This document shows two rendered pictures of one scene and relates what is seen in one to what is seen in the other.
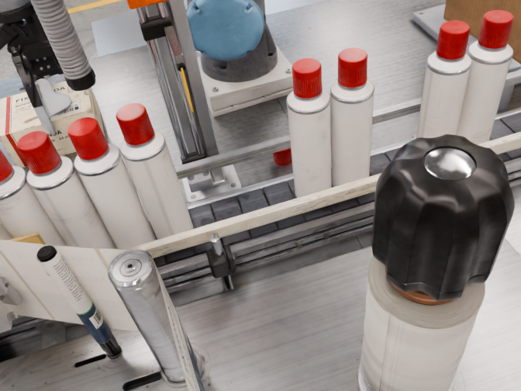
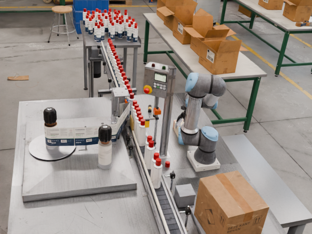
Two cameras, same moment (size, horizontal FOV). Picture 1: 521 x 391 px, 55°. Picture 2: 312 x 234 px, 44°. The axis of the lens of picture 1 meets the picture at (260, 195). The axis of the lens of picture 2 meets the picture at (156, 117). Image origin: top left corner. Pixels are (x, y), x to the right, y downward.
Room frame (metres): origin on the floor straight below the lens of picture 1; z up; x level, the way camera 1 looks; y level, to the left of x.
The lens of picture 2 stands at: (0.27, -2.09, 2.47)
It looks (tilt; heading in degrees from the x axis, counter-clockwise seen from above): 31 degrees down; 83
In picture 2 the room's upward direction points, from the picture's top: 5 degrees clockwise
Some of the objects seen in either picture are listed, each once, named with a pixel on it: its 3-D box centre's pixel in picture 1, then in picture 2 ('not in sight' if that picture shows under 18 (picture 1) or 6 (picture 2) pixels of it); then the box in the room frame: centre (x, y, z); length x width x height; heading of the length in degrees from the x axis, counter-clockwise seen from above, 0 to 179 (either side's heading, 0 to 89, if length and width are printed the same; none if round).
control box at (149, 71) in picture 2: not in sight; (158, 80); (0.53, 0.13, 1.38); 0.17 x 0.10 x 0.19; 155
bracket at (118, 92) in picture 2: not in sight; (120, 91); (0.30, 0.41, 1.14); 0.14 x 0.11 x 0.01; 100
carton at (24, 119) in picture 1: (53, 120); (184, 128); (0.79, 0.36, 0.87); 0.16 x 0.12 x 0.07; 102
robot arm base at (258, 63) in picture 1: (236, 38); (205, 152); (0.88, 0.00, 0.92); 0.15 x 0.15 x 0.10
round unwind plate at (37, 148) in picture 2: not in sight; (52, 146); (-0.15, 0.08, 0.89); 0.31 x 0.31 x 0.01
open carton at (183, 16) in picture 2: not in sight; (188, 24); (1.14, 2.56, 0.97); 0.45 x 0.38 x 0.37; 15
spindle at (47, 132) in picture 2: not in sight; (50, 127); (-0.15, 0.08, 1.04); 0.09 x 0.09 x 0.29
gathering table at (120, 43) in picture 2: not in sight; (108, 66); (0.17, 2.35, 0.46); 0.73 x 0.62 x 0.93; 100
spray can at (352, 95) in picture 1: (351, 126); (150, 154); (0.49, -0.13, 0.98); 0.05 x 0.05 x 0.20
